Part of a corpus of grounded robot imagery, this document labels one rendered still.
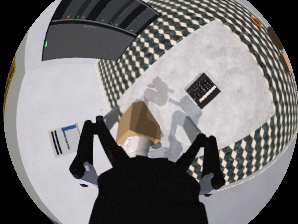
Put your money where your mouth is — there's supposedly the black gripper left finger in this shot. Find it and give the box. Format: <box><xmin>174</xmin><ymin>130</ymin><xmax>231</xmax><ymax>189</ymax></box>
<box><xmin>69</xmin><ymin>106</ymin><xmax>144</xmax><ymax>188</ymax></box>

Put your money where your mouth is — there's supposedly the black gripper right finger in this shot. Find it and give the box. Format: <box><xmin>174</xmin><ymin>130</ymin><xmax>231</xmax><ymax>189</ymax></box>
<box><xmin>161</xmin><ymin>116</ymin><xmax>225</xmax><ymax>197</ymax></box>

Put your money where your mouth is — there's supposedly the black lighting desk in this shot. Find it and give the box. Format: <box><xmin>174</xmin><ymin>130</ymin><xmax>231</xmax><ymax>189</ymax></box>
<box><xmin>186</xmin><ymin>73</ymin><xmax>221</xmax><ymax>110</ymax></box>

